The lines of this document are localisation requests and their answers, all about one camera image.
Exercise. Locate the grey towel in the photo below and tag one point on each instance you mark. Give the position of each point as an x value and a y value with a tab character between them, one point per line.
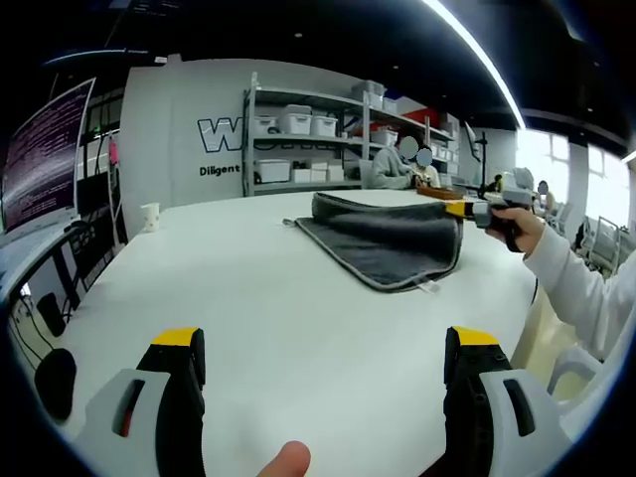
387	238

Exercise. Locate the person's right hand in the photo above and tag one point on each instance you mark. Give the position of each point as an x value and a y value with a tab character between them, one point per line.
522	228

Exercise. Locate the person's left hand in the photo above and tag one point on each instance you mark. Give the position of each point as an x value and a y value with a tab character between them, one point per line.
288	462

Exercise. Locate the wooden tray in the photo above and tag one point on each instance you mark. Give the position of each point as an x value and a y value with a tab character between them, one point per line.
437	192

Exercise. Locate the white plastic chair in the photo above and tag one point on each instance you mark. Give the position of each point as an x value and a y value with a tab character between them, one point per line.
576	365

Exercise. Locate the black rounded object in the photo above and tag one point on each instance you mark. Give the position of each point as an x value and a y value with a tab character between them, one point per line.
54	382

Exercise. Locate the grey metal shelf rack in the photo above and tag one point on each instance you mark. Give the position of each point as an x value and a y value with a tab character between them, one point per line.
367	129
249	149

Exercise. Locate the long ceiling light strip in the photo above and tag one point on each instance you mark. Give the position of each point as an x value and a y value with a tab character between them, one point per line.
477	44

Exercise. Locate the black cylindrical bin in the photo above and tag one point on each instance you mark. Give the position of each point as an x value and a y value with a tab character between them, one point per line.
52	315

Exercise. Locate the side desk with black legs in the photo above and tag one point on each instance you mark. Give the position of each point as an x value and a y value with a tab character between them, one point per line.
67	278

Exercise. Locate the white paper cup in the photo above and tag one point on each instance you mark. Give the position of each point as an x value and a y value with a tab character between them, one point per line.
151	218

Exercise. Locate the small black device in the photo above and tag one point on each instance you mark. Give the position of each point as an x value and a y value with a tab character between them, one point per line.
79	227

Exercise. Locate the metal shelf with white bins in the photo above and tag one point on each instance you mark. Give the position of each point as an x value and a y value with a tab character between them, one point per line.
295	119

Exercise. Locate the black monitor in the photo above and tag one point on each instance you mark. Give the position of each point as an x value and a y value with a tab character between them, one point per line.
94	194

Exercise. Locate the pink hanging cloth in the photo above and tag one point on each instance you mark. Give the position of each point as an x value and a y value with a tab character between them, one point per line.
114	151

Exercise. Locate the computer monitor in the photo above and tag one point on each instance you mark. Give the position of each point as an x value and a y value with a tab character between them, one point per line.
45	159

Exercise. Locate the black camera stand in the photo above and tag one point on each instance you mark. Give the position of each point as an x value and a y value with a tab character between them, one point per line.
481	164

